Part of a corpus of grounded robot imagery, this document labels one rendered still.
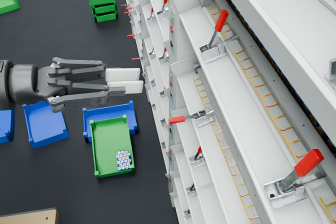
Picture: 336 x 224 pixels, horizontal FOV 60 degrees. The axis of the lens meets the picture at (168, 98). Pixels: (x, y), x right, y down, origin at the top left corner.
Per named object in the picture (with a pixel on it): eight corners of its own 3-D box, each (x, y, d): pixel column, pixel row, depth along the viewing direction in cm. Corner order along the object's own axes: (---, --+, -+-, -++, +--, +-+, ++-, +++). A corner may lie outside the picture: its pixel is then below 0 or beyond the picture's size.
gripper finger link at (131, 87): (107, 81, 57) (107, 84, 56) (142, 80, 58) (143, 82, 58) (107, 92, 59) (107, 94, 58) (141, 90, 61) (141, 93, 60)
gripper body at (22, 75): (7, 86, 49) (65, 84, 51) (13, 54, 54) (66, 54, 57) (16, 115, 54) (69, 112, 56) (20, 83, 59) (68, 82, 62)
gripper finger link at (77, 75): (50, 89, 57) (49, 84, 58) (106, 80, 62) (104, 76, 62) (48, 74, 54) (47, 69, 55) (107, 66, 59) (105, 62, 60)
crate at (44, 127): (26, 112, 182) (21, 104, 176) (59, 102, 188) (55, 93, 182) (33, 149, 164) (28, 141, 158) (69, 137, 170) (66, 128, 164)
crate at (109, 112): (86, 143, 167) (83, 135, 161) (85, 116, 180) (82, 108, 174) (138, 134, 171) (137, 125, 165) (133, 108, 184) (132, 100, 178)
